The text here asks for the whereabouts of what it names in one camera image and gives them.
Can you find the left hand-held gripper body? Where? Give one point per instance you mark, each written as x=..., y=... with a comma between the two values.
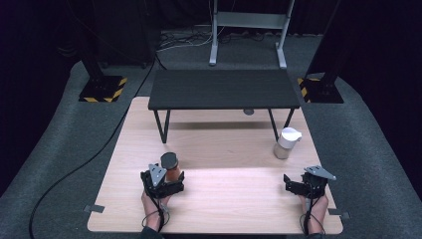
x=157, y=176

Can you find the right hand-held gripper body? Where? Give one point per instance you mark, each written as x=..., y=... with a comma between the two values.
x=315, y=182

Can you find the orange spice jar black lid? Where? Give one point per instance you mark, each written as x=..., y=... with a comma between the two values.
x=169, y=164

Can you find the beige spice jar white lid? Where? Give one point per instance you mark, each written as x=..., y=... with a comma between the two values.
x=288, y=141

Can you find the black raised shelf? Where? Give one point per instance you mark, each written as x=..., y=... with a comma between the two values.
x=222, y=88

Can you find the person's right hand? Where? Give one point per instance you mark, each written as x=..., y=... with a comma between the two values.
x=319, y=205

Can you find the person's left hand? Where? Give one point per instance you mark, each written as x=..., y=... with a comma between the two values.
x=150, y=203

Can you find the grey round table grommet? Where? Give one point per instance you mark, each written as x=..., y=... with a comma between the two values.
x=248, y=112

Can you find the black stand striped base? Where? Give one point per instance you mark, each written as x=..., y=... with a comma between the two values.
x=323, y=89
x=103, y=88

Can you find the grey metal stand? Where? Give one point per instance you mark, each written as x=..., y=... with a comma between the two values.
x=249, y=20

